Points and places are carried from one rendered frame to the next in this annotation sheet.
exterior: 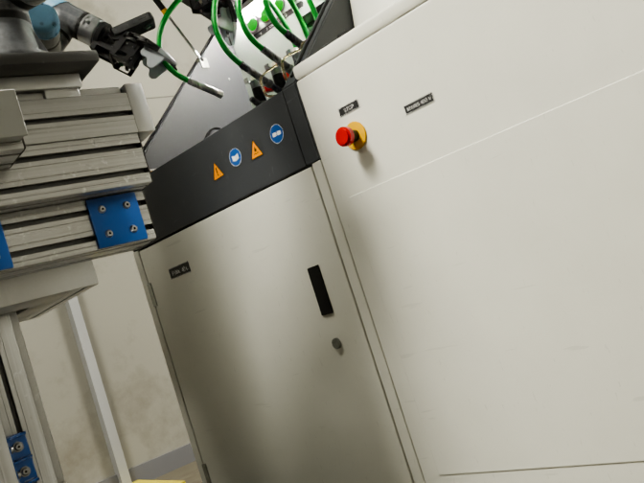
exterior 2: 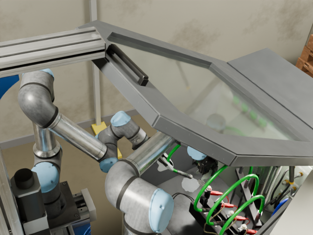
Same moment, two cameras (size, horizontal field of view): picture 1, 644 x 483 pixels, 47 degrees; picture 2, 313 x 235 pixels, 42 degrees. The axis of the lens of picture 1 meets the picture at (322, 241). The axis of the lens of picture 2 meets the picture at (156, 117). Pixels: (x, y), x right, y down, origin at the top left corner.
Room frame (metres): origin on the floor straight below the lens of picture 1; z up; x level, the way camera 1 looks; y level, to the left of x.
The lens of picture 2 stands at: (0.63, 0.09, 2.59)
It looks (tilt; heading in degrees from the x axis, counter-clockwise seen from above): 42 degrees down; 11
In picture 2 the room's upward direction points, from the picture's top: 5 degrees clockwise
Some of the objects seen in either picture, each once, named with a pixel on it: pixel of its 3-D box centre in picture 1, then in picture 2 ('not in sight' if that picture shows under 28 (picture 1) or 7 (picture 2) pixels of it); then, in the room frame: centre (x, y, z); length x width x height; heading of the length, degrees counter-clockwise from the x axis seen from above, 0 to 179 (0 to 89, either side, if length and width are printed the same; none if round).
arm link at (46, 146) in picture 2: not in sight; (43, 125); (1.72, 0.77, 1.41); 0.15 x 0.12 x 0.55; 20
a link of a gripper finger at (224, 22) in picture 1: (225, 25); (206, 176); (1.80, 0.06, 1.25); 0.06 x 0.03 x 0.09; 137
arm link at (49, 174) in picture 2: not in sight; (45, 181); (1.60, 0.73, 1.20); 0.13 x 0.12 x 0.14; 20
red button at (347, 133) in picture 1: (348, 136); not in sight; (1.34, -0.10, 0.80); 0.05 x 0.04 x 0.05; 48
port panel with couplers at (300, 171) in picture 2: not in sight; (292, 188); (1.88, -0.32, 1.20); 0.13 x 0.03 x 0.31; 48
